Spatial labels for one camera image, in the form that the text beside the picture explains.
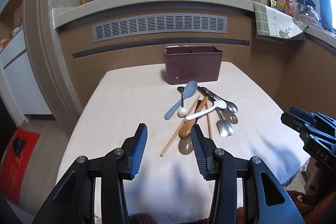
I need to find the steel flat-edged spoon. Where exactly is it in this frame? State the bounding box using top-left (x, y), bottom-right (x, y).
top-left (216, 109), bottom-right (234, 137)

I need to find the white cabinet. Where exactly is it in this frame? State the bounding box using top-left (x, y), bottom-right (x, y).
top-left (0, 27), bottom-right (53, 117)

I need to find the maroon plastic utensil holder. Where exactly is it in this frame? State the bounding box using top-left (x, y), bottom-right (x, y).
top-left (163, 44), bottom-right (223, 85)

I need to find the blue-grey plastic rice spoon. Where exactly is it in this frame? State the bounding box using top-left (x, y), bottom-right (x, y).
top-left (164, 81), bottom-right (198, 120)

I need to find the wooden chopstick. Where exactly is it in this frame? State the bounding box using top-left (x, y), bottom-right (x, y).
top-left (205, 98), bottom-right (213, 139)
top-left (161, 95), bottom-right (201, 157)

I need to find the wooden spoon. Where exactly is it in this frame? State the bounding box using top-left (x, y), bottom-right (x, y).
top-left (178, 100), bottom-right (209, 138)

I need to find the dark spoon with white ball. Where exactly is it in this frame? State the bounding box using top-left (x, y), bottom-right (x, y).
top-left (177, 86), bottom-right (187, 117)

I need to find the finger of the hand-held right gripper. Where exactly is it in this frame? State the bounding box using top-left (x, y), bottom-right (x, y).
top-left (281, 113), bottom-right (309, 133)
top-left (289, 107), bottom-right (319, 122)

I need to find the white plastic spoon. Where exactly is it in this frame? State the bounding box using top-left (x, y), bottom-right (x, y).
top-left (186, 101), bottom-right (227, 120)

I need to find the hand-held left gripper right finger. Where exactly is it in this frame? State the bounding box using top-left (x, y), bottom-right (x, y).
top-left (191, 124), bottom-right (302, 224)

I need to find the translucent brown spoon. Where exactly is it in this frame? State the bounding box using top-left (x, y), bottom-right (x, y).
top-left (178, 135), bottom-right (197, 155)

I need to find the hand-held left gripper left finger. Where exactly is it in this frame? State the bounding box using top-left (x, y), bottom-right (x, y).
top-left (33, 123), bottom-right (148, 224)

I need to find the red floor mat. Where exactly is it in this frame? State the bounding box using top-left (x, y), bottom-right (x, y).
top-left (0, 128), bottom-right (41, 206)

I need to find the brown fuzzy cushion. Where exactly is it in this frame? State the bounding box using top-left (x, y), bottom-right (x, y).
top-left (286, 189), bottom-right (336, 224)

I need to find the grey vent grille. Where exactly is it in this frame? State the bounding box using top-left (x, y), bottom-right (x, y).
top-left (92, 14), bottom-right (227, 43)

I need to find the plastic bottle with red contents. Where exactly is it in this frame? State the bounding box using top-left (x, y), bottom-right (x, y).
top-left (285, 0), bottom-right (297, 14)

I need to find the green checked towel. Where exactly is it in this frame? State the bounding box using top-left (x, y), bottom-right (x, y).
top-left (253, 2), bottom-right (309, 41)

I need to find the grey speckled kitchen counter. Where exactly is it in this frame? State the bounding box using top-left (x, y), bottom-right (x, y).
top-left (52, 0), bottom-right (336, 45)

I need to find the white tablecloth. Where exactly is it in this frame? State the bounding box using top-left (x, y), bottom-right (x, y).
top-left (56, 61), bottom-right (311, 216)

